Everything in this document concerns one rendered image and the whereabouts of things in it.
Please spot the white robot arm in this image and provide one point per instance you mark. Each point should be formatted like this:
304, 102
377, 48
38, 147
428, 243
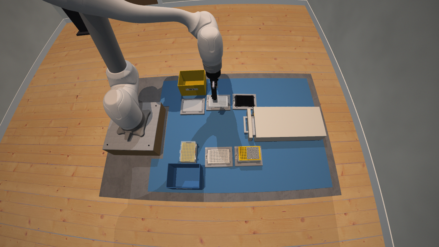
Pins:
121, 101

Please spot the yellow bin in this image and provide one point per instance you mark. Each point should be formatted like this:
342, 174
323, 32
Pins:
192, 82

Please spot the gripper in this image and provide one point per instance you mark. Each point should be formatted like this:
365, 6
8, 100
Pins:
214, 84

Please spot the blue bench mat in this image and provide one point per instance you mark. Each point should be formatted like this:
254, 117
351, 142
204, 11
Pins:
287, 165

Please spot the blue bin with label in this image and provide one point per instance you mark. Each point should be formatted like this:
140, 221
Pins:
184, 176

